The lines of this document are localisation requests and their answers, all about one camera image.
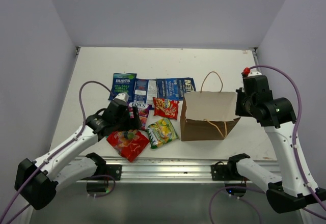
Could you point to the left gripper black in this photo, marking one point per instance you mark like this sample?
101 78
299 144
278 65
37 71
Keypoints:
131 123

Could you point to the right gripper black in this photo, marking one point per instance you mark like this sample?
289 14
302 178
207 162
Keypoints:
239 109

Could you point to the brown paper bag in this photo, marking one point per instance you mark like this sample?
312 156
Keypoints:
207 116

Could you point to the Burts sea salt chips bag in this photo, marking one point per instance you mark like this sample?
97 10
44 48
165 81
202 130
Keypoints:
123 83

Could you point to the blue Kettle chips bag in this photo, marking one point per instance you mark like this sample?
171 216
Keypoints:
175 88

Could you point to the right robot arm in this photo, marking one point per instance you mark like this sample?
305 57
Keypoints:
294 188

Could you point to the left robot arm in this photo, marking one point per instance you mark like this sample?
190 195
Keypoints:
38 181

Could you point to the purple Fox's berries candy bag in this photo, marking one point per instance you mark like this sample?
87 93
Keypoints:
143 112

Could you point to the red fruit candy bag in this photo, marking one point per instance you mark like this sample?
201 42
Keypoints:
129 144

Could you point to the yellow green Fox's candy bag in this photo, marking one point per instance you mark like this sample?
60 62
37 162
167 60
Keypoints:
161 132

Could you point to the red snack sticks bag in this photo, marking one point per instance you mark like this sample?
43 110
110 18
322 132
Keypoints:
166 108

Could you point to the blue spicy chilli chips bag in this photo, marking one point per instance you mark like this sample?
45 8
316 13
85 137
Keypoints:
145 90

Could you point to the aluminium rail frame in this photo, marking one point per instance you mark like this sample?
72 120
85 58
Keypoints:
177 161

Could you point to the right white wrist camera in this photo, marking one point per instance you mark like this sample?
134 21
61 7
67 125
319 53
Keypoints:
247 72

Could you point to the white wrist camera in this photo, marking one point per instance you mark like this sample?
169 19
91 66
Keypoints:
247 72
122 96

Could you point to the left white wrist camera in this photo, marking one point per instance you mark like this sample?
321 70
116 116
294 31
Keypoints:
122 96

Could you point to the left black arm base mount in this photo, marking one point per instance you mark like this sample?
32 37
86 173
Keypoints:
113 170

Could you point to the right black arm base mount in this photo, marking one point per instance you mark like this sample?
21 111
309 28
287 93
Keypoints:
221 172

